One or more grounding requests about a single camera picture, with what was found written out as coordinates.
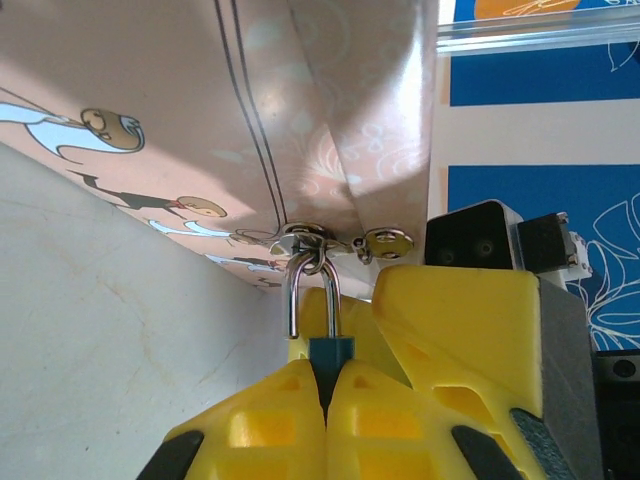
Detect teal padlock with silver shackle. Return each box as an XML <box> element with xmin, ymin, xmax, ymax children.
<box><xmin>283</xmin><ymin>257</ymin><xmax>357</xmax><ymax>407</ymax></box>

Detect silver metal box hasp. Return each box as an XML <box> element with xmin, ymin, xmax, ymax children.
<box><xmin>268</xmin><ymin>221</ymin><xmax>417</xmax><ymax>267</ymax></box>

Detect aluminium frame post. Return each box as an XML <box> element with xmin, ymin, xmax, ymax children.
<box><xmin>437</xmin><ymin>5</ymin><xmax>640</xmax><ymax>55</ymax></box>

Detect pink cartoon tin box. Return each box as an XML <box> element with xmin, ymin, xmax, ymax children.
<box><xmin>0</xmin><ymin>0</ymin><xmax>441</xmax><ymax>291</ymax></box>

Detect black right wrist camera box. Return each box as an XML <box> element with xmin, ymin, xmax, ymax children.
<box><xmin>424</xmin><ymin>199</ymin><xmax>592</xmax><ymax>281</ymax></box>

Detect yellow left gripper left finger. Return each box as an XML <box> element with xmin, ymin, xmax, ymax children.
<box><xmin>134</xmin><ymin>359</ymin><xmax>330</xmax><ymax>480</ymax></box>

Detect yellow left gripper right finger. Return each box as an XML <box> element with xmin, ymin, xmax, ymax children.
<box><xmin>324</xmin><ymin>359</ymin><xmax>547</xmax><ymax>480</ymax></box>

